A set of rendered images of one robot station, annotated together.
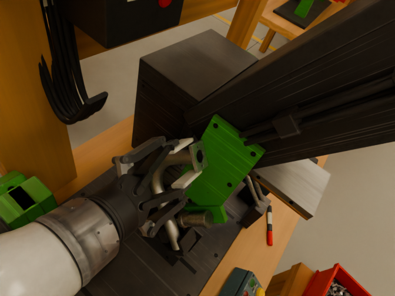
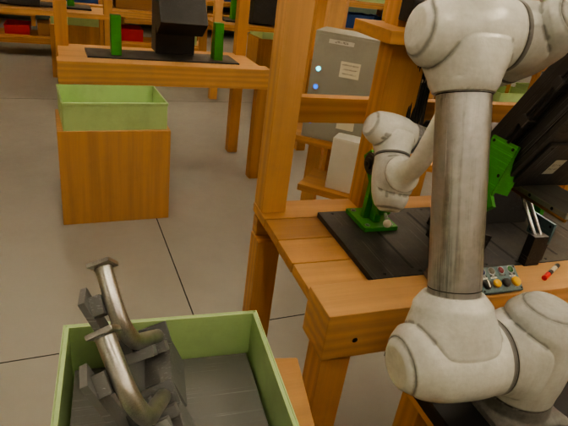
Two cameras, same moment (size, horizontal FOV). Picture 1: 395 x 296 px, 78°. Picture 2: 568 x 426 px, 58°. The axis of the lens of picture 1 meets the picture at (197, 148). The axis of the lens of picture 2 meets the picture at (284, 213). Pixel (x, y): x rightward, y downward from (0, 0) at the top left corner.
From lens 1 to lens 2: 1.46 m
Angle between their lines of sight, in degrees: 43
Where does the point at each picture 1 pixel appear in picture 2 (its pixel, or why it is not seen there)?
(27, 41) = (409, 94)
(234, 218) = (514, 259)
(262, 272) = (527, 286)
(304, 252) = not seen: outside the picture
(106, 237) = not seen: hidden behind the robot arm
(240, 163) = (505, 158)
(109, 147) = (416, 203)
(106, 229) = not seen: hidden behind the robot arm
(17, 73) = (400, 107)
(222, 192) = (493, 183)
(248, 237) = (523, 270)
